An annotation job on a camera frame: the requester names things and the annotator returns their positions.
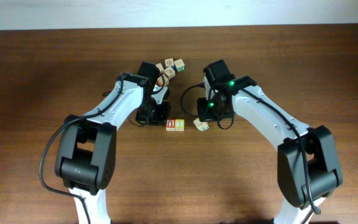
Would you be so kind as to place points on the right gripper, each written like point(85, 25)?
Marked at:
point(204, 114)

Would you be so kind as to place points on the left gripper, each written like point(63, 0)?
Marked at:
point(159, 120)

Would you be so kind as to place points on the red letter U block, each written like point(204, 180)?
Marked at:
point(170, 125)

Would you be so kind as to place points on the teal sided picture block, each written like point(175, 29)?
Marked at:
point(201, 125)

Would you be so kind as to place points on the yellow letter wooden block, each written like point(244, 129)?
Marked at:
point(179, 125)

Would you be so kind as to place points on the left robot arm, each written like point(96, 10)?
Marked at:
point(86, 154)

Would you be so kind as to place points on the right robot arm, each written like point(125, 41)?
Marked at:
point(308, 167)

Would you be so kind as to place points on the red edged picture block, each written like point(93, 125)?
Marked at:
point(162, 81)

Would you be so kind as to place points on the center picture wooden block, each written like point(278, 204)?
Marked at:
point(169, 72)

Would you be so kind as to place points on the upper left picture block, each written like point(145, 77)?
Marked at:
point(160, 67)

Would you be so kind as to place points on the top blue sided block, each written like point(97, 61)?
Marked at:
point(169, 62)

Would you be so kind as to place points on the top right green sided block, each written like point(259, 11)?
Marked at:
point(179, 65)

